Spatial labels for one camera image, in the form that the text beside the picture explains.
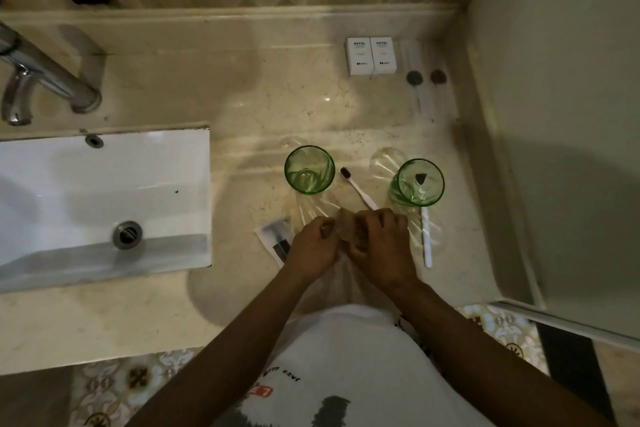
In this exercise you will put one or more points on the clear plastic wrapper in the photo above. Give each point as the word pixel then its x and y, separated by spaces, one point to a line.
pixel 351 229

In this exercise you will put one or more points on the printed toothbrush package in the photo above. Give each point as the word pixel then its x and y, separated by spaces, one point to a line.
pixel 274 239

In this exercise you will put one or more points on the person's right hand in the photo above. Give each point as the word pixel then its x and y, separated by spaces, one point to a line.
pixel 385 256

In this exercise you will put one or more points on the white printed shirt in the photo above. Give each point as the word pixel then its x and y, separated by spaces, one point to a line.
pixel 350 366

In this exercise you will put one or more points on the green glass cup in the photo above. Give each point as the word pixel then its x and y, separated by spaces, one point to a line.
pixel 309 171
pixel 419 184

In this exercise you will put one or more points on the person's right fingers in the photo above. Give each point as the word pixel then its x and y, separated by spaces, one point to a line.
pixel 377 222

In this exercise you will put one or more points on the person's left fingers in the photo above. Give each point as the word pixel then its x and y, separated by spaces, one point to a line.
pixel 322 227

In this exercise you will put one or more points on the person's left forearm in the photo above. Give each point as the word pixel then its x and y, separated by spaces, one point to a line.
pixel 235 351

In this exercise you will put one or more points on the chrome faucet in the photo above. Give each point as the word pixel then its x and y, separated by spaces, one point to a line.
pixel 45 74

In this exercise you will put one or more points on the person's left hand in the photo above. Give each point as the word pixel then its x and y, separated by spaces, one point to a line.
pixel 310 251

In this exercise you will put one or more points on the metal door rail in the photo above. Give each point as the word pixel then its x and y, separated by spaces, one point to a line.
pixel 570 324

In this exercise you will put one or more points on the person's right forearm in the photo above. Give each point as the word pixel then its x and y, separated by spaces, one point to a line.
pixel 480 361

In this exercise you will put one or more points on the white sink basin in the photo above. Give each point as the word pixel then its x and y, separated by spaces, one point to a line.
pixel 75 191

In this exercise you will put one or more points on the round dark cap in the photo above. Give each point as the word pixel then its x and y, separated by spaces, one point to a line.
pixel 414 78
pixel 438 76

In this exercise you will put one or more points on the white toothbrush with dark bristles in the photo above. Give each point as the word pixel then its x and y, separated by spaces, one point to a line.
pixel 359 190
pixel 426 236

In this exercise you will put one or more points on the small white box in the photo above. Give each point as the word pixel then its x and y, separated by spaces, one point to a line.
pixel 359 56
pixel 383 56

